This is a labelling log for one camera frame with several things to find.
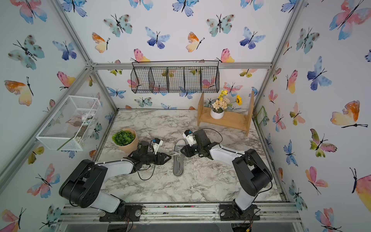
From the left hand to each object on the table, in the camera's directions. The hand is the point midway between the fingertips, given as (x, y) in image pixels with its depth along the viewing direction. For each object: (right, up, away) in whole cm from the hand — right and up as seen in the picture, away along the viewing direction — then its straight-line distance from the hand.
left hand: (170, 155), depth 89 cm
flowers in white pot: (+32, +31, +2) cm, 45 cm away
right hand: (+9, +5, -1) cm, 10 cm away
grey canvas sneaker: (+5, -1, 0) cm, 6 cm away
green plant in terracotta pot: (-26, +10, 0) cm, 28 cm away
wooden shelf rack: (+47, +22, +16) cm, 54 cm away
